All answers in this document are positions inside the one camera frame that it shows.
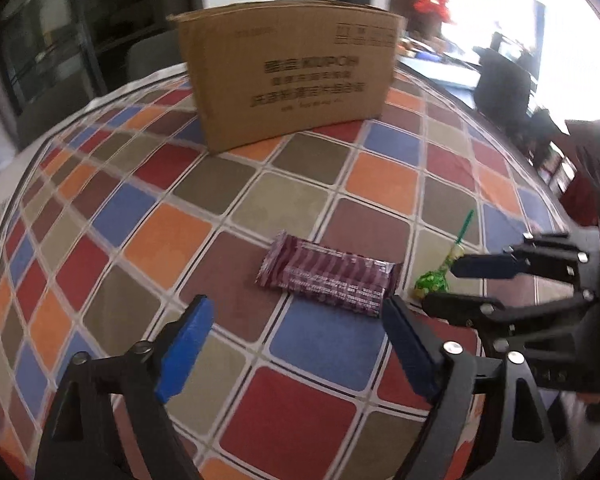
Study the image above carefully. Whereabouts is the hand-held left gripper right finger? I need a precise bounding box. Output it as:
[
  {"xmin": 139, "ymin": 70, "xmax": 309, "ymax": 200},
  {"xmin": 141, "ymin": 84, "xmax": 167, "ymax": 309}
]
[{"xmin": 381, "ymin": 296, "xmax": 563, "ymax": 480}]

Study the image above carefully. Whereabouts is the colourful checkered tablecloth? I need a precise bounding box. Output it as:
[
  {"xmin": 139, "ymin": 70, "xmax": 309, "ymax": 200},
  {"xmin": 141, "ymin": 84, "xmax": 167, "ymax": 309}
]
[{"xmin": 0, "ymin": 62, "xmax": 576, "ymax": 480}]

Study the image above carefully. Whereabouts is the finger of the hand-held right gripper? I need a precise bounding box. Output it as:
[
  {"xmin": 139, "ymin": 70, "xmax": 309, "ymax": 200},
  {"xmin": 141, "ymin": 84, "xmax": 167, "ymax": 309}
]
[
  {"xmin": 451, "ymin": 231, "xmax": 591, "ymax": 286},
  {"xmin": 422, "ymin": 290, "xmax": 598, "ymax": 343}
]

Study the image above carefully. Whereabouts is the red bow decoration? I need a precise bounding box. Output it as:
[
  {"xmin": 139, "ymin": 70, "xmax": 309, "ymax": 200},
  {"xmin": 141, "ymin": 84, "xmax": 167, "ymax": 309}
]
[{"xmin": 412, "ymin": 0, "xmax": 453, "ymax": 23}]

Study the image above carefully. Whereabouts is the grey chair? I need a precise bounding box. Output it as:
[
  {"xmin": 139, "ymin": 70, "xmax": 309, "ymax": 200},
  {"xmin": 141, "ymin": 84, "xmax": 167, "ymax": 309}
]
[{"xmin": 17, "ymin": 30, "xmax": 191, "ymax": 151}]

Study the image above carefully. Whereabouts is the white low cabinet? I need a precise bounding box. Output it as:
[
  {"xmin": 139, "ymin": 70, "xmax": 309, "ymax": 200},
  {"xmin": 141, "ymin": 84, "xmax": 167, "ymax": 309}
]
[{"xmin": 399, "ymin": 45, "xmax": 481, "ymax": 93}]

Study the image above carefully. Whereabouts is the purple striped snack bar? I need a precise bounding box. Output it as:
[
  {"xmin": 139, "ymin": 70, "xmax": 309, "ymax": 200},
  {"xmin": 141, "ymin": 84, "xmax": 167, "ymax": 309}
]
[{"xmin": 256, "ymin": 230, "xmax": 398, "ymax": 320}]

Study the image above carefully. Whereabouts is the green lollipop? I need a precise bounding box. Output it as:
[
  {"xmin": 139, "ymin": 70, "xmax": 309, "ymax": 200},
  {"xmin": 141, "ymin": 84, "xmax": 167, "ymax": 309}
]
[{"xmin": 414, "ymin": 209, "xmax": 477, "ymax": 301}]

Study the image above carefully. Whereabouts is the black chair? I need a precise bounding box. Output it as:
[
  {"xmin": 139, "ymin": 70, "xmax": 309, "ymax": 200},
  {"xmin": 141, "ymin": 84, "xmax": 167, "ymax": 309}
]
[{"xmin": 472, "ymin": 47, "xmax": 538, "ymax": 126}]

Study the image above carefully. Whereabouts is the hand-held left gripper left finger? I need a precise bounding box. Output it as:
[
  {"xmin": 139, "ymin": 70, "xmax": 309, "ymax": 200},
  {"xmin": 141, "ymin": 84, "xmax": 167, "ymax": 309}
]
[{"xmin": 32, "ymin": 294, "xmax": 216, "ymax": 480}]

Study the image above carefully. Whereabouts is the brown cardboard box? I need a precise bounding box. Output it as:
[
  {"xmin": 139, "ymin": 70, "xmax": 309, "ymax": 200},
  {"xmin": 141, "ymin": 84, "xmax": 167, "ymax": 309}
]
[{"xmin": 166, "ymin": 0, "xmax": 407, "ymax": 153}]

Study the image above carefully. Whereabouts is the dark glass door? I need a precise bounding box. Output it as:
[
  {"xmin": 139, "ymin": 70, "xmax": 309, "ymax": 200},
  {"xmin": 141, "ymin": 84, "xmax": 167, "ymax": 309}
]
[{"xmin": 0, "ymin": 0, "xmax": 203, "ymax": 126}]

